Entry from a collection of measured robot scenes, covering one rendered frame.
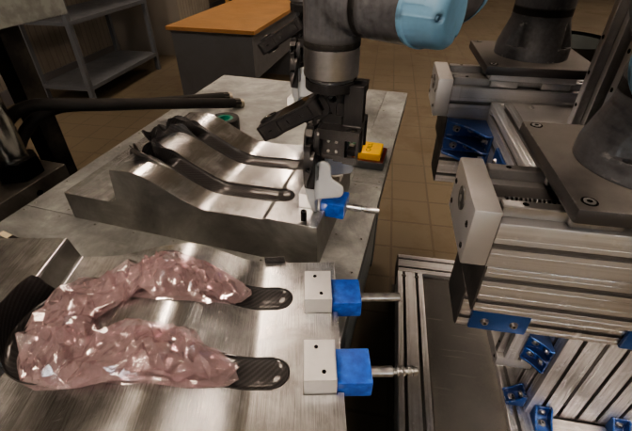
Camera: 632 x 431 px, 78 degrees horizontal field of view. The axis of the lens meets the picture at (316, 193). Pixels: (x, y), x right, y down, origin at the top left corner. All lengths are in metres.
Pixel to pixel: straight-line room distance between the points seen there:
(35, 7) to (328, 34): 0.95
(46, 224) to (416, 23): 0.76
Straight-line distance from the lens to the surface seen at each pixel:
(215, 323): 0.52
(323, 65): 0.52
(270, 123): 0.59
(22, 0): 1.30
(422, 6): 0.44
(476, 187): 0.55
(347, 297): 0.54
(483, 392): 1.30
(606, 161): 0.55
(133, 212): 0.78
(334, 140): 0.55
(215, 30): 2.95
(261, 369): 0.50
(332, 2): 0.49
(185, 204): 0.69
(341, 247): 0.71
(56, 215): 0.93
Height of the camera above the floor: 1.28
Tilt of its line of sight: 35 degrees down
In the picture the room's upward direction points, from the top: straight up
